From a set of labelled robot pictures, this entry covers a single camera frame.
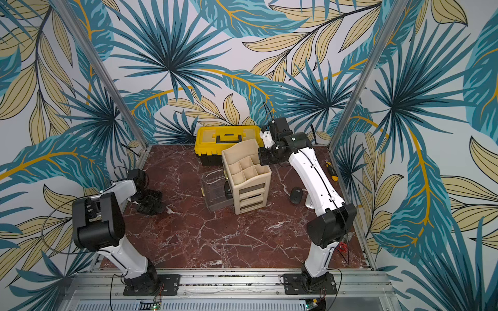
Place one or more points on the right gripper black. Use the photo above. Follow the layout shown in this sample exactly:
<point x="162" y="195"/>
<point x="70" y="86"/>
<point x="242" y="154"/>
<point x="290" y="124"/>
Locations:
<point x="266" y="155"/>

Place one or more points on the aluminium front rail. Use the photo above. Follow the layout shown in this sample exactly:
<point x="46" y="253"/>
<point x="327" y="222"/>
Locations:
<point x="235" y="289"/>

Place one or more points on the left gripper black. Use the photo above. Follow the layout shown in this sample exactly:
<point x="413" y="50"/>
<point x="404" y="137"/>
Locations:
<point x="156" y="195"/>

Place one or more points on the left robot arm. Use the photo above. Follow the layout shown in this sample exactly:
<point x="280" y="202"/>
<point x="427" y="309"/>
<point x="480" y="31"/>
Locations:
<point x="99" y="226"/>

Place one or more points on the black computer mouse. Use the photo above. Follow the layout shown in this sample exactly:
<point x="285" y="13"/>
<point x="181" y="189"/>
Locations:
<point x="296" y="195"/>
<point x="227" y="190"/>

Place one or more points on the left aluminium corner post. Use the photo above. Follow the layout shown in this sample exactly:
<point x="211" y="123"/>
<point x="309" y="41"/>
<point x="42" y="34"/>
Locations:
<point x="70" y="19"/>

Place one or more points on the yellow black toolbox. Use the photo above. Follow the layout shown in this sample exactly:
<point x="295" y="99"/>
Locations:
<point x="212" y="140"/>

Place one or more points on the red small object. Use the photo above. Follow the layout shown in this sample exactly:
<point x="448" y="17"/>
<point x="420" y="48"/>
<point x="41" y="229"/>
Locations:
<point x="342" y="247"/>

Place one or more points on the right aluminium corner post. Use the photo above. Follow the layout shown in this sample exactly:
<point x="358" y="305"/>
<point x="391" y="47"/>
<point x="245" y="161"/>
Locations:
<point x="376" y="52"/>

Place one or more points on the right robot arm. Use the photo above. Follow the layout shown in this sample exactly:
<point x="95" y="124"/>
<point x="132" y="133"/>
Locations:
<point x="334" y="217"/>

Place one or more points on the aluminium corner post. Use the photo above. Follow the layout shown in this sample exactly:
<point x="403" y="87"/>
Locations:
<point x="70" y="19"/>
<point x="376" y="52"/>

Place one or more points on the yellow black screwdriver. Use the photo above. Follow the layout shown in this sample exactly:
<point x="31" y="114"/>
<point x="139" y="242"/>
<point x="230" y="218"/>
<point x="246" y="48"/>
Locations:
<point x="332" y="172"/>

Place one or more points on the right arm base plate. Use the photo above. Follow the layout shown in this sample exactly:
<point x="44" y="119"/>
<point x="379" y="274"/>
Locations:
<point x="303" y="284"/>

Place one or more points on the white computer mouse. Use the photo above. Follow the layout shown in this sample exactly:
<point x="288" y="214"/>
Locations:
<point x="309" y="202"/>

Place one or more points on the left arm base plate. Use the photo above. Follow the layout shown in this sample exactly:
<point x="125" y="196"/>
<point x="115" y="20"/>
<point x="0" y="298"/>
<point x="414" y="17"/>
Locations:
<point x="146" y="285"/>

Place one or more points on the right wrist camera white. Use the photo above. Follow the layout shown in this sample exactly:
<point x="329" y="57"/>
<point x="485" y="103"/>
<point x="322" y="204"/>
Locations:
<point x="267" y="139"/>

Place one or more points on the beige drawer organizer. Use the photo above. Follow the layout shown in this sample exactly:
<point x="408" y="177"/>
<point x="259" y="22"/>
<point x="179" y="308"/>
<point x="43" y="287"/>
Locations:
<point x="247" y="178"/>

